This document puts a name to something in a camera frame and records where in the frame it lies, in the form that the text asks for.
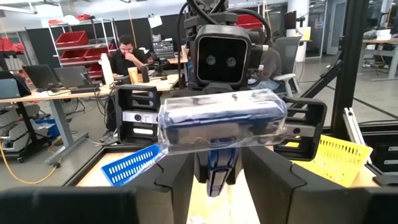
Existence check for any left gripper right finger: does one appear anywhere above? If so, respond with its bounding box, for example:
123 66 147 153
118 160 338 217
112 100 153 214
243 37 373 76
241 145 398 224

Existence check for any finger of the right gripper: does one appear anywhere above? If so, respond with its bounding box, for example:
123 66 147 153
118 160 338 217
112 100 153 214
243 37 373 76
231 148 244 185
193 151 210 185

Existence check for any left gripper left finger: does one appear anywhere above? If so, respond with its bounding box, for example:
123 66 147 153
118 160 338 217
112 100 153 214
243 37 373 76
0 152 196 224

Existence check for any blue tube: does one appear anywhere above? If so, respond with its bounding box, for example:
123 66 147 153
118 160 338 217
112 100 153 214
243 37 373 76
157 88 289 198

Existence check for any blue plastic basket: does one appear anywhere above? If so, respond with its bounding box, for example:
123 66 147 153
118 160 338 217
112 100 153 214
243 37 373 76
100 143 169 187

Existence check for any yellow plastic basket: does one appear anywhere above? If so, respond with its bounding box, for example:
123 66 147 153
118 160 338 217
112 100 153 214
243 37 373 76
284 134 374 189

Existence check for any wooden desk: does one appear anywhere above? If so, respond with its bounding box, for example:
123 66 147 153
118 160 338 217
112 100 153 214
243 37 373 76
0 72 183 166

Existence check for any paper cup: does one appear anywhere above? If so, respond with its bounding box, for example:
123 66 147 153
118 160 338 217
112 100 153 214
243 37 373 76
127 66 139 85

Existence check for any black speaker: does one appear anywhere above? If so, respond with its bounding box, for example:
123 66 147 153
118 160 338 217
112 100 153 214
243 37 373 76
139 64 151 84

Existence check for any white bottle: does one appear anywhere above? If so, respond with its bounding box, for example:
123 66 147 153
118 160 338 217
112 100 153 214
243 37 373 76
98 52 115 86

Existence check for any person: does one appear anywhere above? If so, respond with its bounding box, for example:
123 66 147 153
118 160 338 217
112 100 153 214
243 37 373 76
248 39 284 91
109 34 150 86

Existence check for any black electronic instrument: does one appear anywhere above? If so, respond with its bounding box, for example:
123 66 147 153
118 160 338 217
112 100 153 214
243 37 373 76
151 38 175 60

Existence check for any grey laptop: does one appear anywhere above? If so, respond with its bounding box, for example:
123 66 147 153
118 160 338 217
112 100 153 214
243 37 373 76
53 65 101 95

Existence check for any blue storage bin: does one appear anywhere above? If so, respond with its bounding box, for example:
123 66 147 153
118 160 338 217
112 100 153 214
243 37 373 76
33 118 62 139

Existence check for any aluminium extrusion bar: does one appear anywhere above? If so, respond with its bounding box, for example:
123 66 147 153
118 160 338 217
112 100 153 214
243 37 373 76
341 106 373 164

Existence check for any black drawer unit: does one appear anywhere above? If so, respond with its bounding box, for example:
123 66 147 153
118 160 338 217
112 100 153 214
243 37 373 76
357 121 398 188

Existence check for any black cart with white bins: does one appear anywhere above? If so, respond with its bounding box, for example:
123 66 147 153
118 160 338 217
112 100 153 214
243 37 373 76
0 102 54 164

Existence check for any black laptop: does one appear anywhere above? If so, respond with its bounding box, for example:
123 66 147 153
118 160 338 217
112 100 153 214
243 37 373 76
22 63 62 93

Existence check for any white paper sheet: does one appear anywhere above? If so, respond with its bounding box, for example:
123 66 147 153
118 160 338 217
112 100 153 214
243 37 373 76
147 14 164 30

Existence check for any large red bin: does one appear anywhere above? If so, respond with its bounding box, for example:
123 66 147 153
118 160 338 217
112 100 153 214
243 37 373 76
55 29 90 49

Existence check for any grey office chair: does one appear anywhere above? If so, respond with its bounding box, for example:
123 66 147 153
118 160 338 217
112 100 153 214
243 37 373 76
273 35 303 98

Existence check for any white shelf unit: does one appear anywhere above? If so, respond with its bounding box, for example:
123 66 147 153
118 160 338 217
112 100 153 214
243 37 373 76
47 17 121 80

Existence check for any black screen device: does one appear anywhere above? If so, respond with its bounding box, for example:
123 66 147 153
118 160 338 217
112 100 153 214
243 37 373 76
0 70 32 101

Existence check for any black monitor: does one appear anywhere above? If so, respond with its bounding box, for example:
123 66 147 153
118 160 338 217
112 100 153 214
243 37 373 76
283 9 298 31

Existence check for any wooden table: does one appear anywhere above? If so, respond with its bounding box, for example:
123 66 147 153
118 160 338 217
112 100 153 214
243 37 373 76
361 29 398 83

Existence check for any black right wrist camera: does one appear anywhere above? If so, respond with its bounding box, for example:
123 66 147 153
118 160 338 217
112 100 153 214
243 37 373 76
192 24 254 92

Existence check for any black frame post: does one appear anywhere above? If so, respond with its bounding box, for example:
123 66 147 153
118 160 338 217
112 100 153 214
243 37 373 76
300 0 371 139

